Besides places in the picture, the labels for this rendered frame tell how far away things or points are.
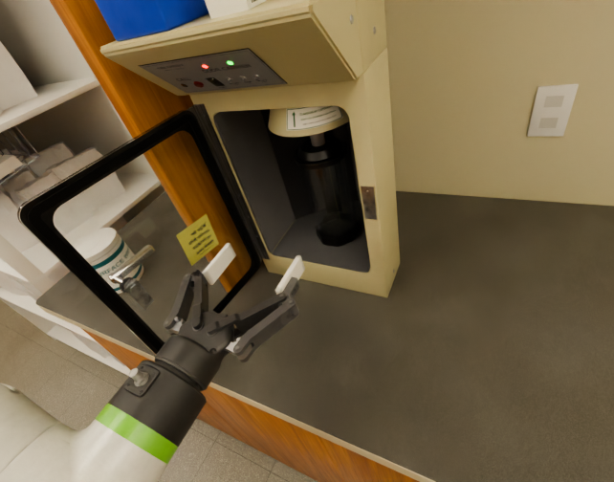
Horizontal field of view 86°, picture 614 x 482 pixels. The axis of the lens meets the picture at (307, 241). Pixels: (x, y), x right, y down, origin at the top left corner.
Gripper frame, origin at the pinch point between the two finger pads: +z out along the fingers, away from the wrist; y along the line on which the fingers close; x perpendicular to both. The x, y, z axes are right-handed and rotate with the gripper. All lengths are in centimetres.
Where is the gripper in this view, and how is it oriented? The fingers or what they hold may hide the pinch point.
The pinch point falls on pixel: (260, 259)
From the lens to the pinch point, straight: 53.5
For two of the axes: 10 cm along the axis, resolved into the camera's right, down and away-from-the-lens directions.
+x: 2.2, 7.3, 6.5
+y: -8.8, -1.4, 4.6
